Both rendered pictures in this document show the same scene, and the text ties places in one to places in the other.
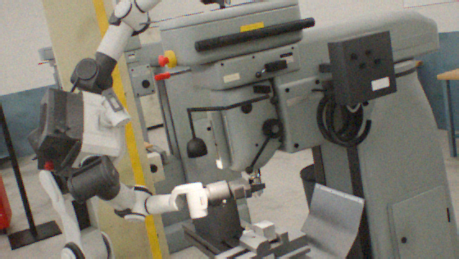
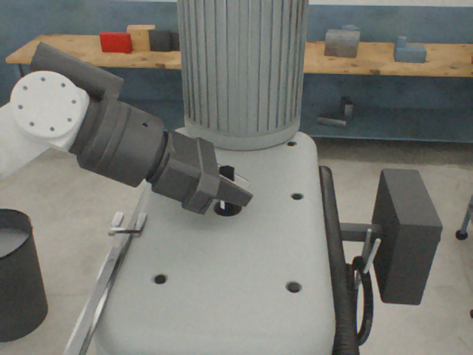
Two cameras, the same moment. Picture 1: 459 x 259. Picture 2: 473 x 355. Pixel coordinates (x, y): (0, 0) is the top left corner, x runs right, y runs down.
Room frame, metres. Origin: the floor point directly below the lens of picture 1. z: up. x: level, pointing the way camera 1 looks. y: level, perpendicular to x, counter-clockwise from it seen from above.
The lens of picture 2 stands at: (1.68, 0.38, 2.26)
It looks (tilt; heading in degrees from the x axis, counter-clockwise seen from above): 33 degrees down; 299
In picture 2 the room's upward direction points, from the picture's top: straight up
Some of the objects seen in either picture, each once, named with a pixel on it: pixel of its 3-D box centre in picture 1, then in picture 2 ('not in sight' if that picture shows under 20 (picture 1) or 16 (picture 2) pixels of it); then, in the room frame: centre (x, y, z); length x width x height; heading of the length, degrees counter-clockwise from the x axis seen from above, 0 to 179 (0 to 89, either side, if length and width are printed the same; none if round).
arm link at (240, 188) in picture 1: (232, 191); not in sight; (1.92, 0.03, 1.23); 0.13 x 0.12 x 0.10; 11
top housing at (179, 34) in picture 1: (230, 31); (229, 245); (1.94, -0.07, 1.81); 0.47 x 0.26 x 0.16; 115
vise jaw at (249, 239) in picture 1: (254, 242); not in sight; (1.90, -0.01, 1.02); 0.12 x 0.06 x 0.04; 27
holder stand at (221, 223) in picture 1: (214, 211); not in sight; (2.29, 0.14, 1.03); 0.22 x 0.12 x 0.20; 31
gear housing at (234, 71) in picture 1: (244, 65); not in sight; (1.95, -0.10, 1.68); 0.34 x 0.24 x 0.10; 115
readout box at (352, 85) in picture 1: (363, 67); (403, 234); (1.76, -0.47, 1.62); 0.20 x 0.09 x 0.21; 115
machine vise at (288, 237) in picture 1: (261, 247); not in sight; (1.91, -0.03, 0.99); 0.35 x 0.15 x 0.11; 117
